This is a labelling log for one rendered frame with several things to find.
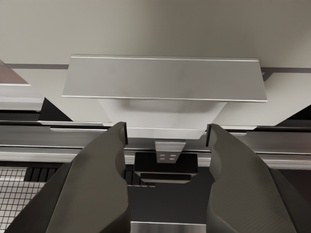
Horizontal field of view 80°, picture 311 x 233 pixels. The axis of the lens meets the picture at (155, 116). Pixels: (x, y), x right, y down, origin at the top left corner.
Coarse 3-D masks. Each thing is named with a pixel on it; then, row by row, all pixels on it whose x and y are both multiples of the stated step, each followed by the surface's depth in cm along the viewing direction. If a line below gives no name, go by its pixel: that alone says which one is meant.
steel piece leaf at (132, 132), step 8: (128, 128) 18; (136, 128) 18; (144, 128) 18; (152, 128) 18; (128, 136) 20; (136, 136) 20; (144, 136) 20; (152, 136) 20; (160, 136) 20; (168, 136) 20; (176, 136) 20; (184, 136) 20; (192, 136) 19; (200, 136) 19
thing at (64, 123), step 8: (48, 104) 18; (40, 112) 18; (48, 112) 18; (56, 112) 18; (40, 120) 17; (48, 120) 17; (56, 120) 17; (64, 120) 17; (72, 120) 17; (56, 128) 19; (64, 128) 19; (72, 128) 19; (80, 128) 19; (88, 128) 19; (96, 128) 19; (104, 128) 19
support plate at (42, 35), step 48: (0, 0) 6; (48, 0) 6; (96, 0) 6; (144, 0) 6; (192, 0) 6; (240, 0) 6; (288, 0) 6; (0, 48) 8; (48, 48) 8; (96, 48) 8; (144, 48) 8; (192, 48) 8; (240, 48) 8; (288, 48) 8; (48, 96) 13; (288, 96) 12
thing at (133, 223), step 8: (136, 224) 15; (144, 224) 15; (152, 224) 15; (160, 224) 15; (168, 224) 15; (176, 224) 15; (184, 224) 15; (192, 224) 15; (200, 224) 15; (136, 232) 15; (144, 232) 15; (152, 232) 15; (160, 232) 15; (168, 232) 15; (176, 232) 15; (184, 232) 15; (192, 232) 15; (200, 232) 15
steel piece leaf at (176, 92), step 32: (96, 64) 8; (128, 64) 8; (160, 64) 8; (192, 64) 8; (224, 64) 8; (256, 64) 8; (64, 96) 8; (96, 96) 8; (128, 96) 8; (160, 96) 8; (192, 96) 8; (224, 96) 8; (256, 96) 8; (160, 128) 17; (192, 128) 17
